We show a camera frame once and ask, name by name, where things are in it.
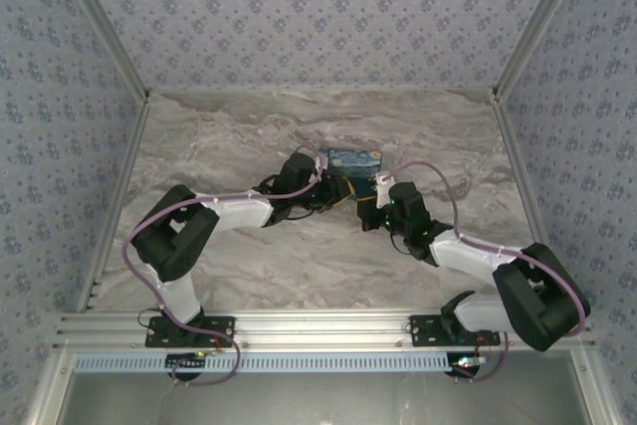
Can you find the aluminium table side rail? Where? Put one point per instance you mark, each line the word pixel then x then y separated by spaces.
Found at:
pixel 521 171
pixel 117 196

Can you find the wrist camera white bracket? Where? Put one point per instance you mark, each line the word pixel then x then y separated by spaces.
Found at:
pixel 318 166
pixel 384 193

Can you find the aluminium lower frame post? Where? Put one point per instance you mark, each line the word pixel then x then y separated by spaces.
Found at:
pixel 50 390
pixel 589 390

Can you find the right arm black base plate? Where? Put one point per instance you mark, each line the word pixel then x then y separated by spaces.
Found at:
pixel 423 333

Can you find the aluminium mounting rail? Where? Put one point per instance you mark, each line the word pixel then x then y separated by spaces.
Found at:
pixel 323 328

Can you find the starry night painted box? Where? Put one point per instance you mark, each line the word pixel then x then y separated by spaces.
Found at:
pixel 353 158

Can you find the black adapter board green light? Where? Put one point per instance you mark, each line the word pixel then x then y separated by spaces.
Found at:
pixel 468 361

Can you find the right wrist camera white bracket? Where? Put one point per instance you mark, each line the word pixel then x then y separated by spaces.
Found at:
pixel 384 193

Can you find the aluminium corner post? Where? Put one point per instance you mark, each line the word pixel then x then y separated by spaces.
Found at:
pixel 99 22
pixel 542 22

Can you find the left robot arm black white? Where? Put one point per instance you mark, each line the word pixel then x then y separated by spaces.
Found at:
pixel 174 241

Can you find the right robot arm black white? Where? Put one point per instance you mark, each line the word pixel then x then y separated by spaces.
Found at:
pixel 527 295

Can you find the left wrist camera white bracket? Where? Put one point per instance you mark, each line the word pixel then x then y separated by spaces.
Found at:
pixel 318 166

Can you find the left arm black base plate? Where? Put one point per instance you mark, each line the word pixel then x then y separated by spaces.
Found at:
pixel 159 338

